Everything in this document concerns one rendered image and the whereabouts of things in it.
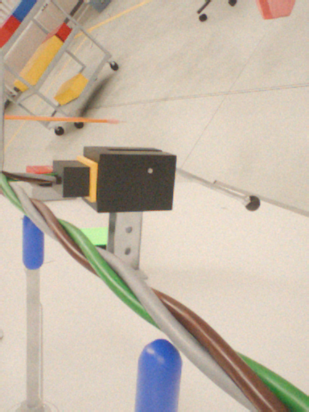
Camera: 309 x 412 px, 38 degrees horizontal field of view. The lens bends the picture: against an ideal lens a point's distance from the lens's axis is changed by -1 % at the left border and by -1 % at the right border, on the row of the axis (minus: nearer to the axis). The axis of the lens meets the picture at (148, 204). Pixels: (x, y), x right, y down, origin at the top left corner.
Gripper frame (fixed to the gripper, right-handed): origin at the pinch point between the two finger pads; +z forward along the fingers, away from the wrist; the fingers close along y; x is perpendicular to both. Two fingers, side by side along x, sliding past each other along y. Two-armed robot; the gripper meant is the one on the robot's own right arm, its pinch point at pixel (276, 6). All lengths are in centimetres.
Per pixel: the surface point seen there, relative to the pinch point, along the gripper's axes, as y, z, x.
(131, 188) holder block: 2.1, 11.4, -13.8
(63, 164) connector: 0.6, 9.3, -17.8
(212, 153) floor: -179, 52, 96
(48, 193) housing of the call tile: -22.3, 16.8, -15.8
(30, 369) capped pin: 14.5, 14.2, -22.8
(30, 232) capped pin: 14.6, 8.7, -21.9
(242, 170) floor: -149, 55, 95
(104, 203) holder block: 2.1, 12.0, -15.8
